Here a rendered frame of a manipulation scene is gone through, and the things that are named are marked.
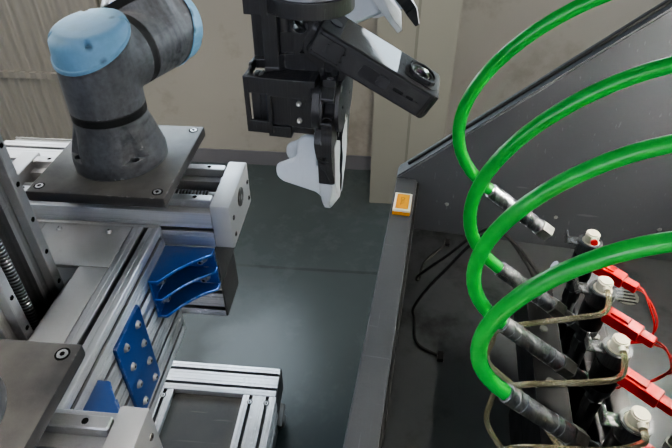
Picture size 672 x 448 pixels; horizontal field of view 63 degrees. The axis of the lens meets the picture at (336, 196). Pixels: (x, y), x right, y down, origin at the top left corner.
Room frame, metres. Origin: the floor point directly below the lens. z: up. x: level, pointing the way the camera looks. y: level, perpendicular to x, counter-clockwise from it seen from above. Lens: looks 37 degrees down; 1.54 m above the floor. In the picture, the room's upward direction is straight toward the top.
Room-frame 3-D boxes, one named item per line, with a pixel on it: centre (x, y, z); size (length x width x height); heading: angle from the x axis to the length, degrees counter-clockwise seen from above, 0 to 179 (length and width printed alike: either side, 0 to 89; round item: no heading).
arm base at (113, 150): (0.79, 0.36, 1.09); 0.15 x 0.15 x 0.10
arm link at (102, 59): (0.80, 0.36, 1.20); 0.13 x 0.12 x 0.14; 155
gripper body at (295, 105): (0.45, 0.03, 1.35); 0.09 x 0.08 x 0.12; 79
